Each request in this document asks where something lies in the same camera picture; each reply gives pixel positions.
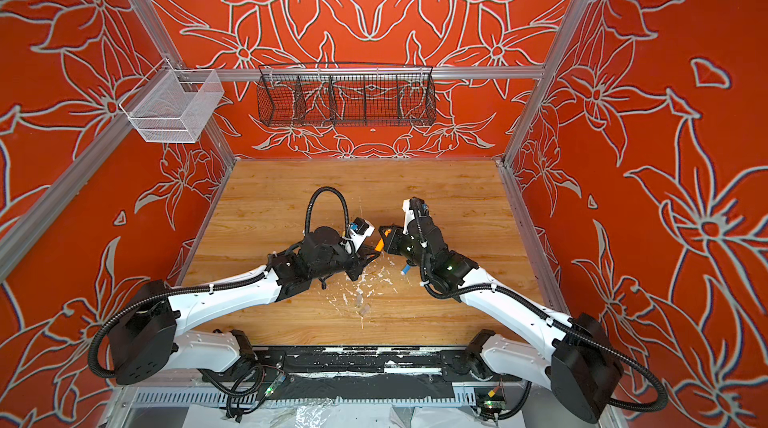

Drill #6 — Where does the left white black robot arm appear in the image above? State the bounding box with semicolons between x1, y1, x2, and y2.
87;218;379;386

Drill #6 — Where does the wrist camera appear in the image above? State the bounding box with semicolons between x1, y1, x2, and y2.
402;197;429;234
345;217;375;254

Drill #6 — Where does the left base cable bundle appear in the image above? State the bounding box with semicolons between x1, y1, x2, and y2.
197;363;289;423

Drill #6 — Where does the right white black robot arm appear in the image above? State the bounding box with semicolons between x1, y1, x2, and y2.
377;218;669;423

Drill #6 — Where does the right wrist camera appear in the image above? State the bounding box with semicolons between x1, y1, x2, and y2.
402;197;429;234

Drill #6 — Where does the black wire basket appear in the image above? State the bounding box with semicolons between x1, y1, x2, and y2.
256;62;437;128

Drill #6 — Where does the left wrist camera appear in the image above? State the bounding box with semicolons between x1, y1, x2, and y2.
345;217;375;254

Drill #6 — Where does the white mesh basket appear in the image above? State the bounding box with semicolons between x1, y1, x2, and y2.
118;59;224;144

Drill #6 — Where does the right base cable bundle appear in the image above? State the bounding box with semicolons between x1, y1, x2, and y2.
473;379;530;427

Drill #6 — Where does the grey slotted cable duct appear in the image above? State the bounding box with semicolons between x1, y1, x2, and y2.
131;385;479;410

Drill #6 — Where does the base cable bundle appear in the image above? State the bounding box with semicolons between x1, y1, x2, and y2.
197;363;289;423
473;379;530;427

